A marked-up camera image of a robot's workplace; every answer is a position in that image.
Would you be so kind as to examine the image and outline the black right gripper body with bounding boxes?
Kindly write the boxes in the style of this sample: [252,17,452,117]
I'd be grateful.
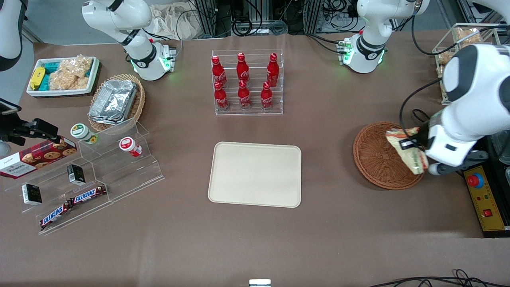
[0,98,36,147]

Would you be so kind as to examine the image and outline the triangle sandwich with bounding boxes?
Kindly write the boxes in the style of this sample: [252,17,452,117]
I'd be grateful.
[385,127,429,175]

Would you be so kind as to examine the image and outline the round brown wicker basket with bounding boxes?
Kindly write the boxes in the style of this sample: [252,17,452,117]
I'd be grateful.
[353,122,427,190]

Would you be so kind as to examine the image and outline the oval tan wicker basket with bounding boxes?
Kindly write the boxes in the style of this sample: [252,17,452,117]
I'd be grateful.
[88,74,146,133]

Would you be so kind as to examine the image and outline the cream rectangular tray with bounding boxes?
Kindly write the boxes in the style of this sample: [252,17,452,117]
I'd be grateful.
[208,142,302,208]

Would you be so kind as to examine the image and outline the red tartan cookie box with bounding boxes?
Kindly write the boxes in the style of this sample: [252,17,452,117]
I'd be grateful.
[0,137,77,180]

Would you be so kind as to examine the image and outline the green lid white jar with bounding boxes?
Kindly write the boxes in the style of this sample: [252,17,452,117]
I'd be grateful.
[71,123,99,144]

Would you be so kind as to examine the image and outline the clear bag of rice crackers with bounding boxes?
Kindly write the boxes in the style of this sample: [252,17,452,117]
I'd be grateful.
[60,55,93,78]
[49,71,89,91]

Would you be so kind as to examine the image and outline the yellow snack pack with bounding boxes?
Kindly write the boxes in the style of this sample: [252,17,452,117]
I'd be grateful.
[30,67,45,90]

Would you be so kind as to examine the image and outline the small black box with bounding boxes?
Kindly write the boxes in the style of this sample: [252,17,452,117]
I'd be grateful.
[22,184,43,205]
[67,164,86,185]

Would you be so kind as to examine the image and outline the black and yellow control box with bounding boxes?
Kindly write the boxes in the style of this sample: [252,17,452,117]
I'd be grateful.
[462,138,510,238]

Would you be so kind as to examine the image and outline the silver foil container stack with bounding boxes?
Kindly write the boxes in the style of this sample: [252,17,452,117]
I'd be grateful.
[88,79,138,125]

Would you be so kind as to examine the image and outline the white rectangular snack bin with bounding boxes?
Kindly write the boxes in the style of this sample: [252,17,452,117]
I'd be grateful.
[26,56,100,98]

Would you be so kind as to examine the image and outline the brown Snickers bar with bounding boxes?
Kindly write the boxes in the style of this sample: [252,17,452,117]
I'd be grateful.
[71,185,107,204]
[40,201,73,230]

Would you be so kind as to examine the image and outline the red lid white jar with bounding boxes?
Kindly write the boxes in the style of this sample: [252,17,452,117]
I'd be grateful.
[119,137,142,157]

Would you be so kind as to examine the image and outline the clear acrylic stepped stand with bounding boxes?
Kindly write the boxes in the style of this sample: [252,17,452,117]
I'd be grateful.
[4,118,165,236]

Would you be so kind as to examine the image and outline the red cola bottle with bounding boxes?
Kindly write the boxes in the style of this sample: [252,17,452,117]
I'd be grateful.
[236,53,250,84]
[267,53,279,87]
[214,81,230,111]
[261,81,274,110]
[211,55,228,88]
[237,80,251,110]

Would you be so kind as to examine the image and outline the beige crumpled cloth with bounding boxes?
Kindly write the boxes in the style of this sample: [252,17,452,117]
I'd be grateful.
[149,3,208,40]

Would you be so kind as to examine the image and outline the clear acrylic bottle rack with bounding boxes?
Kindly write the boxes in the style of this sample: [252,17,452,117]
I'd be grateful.
[211,49,284,116]

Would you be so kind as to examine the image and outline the black adapter cable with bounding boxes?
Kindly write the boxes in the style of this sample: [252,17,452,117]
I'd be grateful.
[412,109,432,124]

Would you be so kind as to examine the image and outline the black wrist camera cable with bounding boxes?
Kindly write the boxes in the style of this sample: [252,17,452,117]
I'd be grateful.
[399,15,496,139]

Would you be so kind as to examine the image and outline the white wire rack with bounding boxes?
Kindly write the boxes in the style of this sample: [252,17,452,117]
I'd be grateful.
[432,23,503,105]

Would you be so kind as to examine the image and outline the black cables at table edge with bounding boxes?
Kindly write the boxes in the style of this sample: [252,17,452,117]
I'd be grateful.
[369,269,510,287]

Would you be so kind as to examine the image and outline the aluminium frame post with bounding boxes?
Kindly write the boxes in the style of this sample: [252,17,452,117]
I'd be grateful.
[193,0,218,37]
[305,0,323,34]

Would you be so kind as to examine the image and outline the black cable bundle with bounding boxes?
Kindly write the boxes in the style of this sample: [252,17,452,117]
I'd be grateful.
[215,0,307,37]

